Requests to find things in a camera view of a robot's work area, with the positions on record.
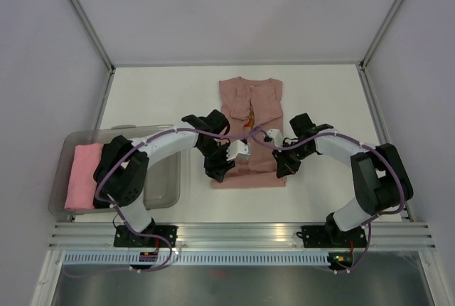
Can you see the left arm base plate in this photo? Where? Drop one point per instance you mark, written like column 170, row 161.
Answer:
column 151, row 238

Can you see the grey plastic bin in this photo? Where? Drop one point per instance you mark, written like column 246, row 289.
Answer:
column 162, row 185

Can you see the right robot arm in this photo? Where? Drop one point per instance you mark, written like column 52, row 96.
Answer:
column 380, row 180

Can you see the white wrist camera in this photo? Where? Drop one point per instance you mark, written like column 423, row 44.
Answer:
column 275, row 137
column 238, row 150

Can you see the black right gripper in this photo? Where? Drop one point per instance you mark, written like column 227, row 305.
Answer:
column 284, row 166

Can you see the right aluminium frame post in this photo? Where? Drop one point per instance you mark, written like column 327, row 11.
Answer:
column 384, row 27

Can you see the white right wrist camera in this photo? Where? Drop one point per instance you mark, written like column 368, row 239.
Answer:
column 275, row 137

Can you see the dusty pink t-shirt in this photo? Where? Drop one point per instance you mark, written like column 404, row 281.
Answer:
column 247, row 104

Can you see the pink rolled t-shirt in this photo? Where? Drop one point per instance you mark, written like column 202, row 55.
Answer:
column 81, row 185

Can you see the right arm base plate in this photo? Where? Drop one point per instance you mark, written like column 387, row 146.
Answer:
column 318, row 236

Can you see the aluminium front rail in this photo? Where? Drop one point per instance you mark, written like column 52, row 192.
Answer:
column 388, row 236

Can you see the aluminium frame post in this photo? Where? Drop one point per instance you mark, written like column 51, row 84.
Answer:
column 91, row 33
column 384, row 27

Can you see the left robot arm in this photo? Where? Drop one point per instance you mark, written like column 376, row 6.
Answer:
column 121, row 173

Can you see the white slotted cable duct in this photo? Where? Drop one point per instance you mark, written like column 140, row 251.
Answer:
column 207, row 258

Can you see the black rolled t-shirt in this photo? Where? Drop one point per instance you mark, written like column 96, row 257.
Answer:
column 99, row 201

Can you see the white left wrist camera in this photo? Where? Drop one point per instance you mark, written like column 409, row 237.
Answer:
column 238, row 150

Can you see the left aluminium frame post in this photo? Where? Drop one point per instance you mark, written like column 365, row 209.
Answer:
column 91, row 33

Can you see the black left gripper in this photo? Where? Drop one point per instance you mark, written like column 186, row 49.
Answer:
column 218, row 169

